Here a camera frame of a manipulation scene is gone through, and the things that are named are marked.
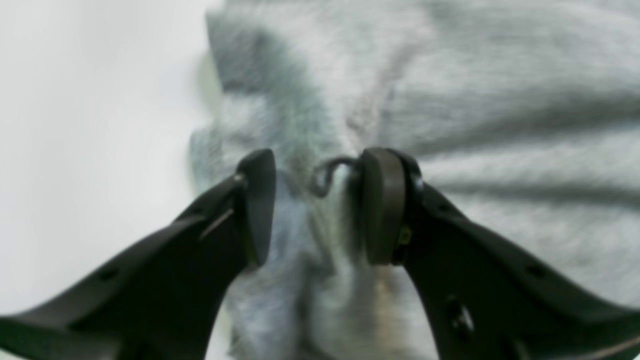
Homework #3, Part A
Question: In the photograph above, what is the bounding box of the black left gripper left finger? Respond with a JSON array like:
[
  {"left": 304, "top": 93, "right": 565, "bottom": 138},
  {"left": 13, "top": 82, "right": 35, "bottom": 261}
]
[{"left": 0, "top": 149, "right": 277, "bottom": 360}]

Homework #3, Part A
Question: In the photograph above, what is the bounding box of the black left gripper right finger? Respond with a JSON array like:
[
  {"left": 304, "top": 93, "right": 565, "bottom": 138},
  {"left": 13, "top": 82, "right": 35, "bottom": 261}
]
[{"left": 359, "top": 148, "right": 640, "bottom": 360}]

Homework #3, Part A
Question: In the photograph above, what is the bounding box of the light grey printed T-shirt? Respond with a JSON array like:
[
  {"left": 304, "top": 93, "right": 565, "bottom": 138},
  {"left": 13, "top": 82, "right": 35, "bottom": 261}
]
[{"left": 190, "top": 0, "right": 639, "bottom": 360}]

